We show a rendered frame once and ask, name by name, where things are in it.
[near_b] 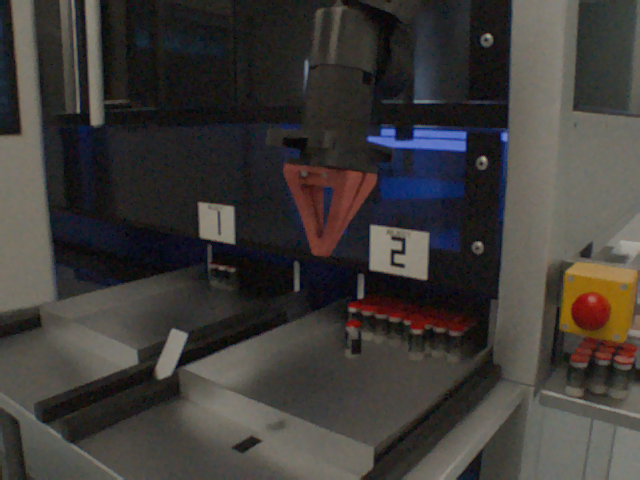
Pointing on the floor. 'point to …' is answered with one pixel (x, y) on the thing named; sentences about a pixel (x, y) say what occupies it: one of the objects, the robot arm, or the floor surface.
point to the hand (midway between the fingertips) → (322, 246)
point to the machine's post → (532, 222)
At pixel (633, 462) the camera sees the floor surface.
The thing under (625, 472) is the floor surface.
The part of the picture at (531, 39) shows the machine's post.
